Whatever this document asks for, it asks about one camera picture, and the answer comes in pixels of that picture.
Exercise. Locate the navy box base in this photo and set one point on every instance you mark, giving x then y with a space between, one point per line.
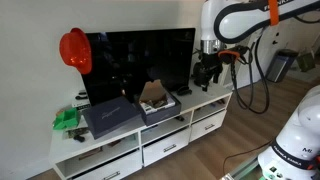
160 117

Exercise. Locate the white TV stand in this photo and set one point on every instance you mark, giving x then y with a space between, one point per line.
110 146

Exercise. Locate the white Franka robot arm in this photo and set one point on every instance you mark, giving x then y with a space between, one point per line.
233 16

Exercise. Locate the green plastic container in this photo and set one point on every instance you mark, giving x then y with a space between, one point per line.
68 119

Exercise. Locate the potted green plant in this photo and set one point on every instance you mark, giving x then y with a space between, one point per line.
196 73

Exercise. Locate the black glasses case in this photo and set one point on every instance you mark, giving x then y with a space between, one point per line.
183 90

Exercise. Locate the navy flat box lid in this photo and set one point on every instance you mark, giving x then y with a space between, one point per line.
110 116

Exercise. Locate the grey trash can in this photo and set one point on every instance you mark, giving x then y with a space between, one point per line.
280 66

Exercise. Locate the small white labelled box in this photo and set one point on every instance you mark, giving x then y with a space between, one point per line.
81 104

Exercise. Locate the olive green bag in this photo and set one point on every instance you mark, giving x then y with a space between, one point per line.
305 61

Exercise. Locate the brown flat shelf item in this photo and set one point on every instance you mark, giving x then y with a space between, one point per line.
90 153

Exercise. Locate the black remote control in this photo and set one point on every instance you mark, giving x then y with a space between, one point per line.
180 118

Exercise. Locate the black flat screen TV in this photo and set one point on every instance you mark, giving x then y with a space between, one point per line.
133 60

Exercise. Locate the white cardboard snack box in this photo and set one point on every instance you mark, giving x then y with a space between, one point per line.
151 90

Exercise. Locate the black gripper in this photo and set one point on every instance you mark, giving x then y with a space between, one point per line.
211 63

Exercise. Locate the small black plug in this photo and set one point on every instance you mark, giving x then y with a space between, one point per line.
79 138

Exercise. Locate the small black round gadget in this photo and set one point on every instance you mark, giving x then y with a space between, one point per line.
81 95

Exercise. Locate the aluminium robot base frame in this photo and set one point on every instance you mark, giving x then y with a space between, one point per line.
245 168

